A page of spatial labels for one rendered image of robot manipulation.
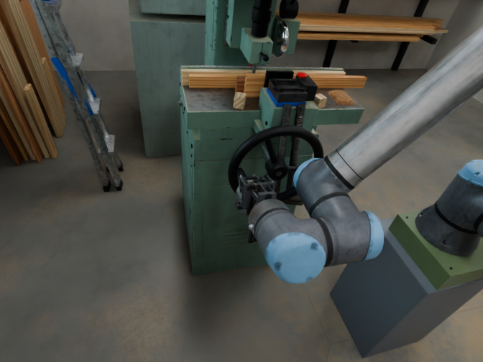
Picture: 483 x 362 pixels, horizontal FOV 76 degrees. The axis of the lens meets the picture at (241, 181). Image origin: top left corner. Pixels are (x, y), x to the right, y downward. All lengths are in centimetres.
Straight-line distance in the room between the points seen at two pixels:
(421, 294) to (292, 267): 70
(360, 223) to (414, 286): 62
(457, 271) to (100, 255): 149
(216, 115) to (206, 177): 25
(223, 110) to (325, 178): 44
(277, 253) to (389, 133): 31
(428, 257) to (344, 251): 62
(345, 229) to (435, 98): 28
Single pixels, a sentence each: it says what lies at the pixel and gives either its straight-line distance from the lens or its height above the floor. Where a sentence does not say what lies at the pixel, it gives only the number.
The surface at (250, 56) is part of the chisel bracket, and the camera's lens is 104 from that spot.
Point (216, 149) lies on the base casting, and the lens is 104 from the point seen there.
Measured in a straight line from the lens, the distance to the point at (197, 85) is 109.
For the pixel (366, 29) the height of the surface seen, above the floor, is 60.
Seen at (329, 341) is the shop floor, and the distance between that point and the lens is 157.
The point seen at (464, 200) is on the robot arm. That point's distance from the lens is 110.
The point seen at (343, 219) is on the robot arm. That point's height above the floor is 97.
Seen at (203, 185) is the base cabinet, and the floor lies 60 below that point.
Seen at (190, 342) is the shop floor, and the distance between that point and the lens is 147.
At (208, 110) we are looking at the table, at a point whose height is 90.
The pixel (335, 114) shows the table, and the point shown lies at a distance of 112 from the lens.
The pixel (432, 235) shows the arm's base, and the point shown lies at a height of 66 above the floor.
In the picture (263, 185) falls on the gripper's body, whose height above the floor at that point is 91.
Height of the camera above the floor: 138
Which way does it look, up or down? 42 degrees down
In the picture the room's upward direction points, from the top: 8 degrees clockwise
